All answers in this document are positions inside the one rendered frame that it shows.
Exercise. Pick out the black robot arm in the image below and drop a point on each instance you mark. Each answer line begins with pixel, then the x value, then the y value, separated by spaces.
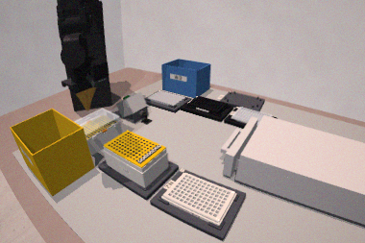
pixel 75 50

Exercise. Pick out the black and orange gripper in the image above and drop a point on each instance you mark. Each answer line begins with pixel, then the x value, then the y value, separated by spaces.
pixel 82 90

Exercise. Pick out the yellow open-top bin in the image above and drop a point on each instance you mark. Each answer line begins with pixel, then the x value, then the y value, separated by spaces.
pixel 58 164

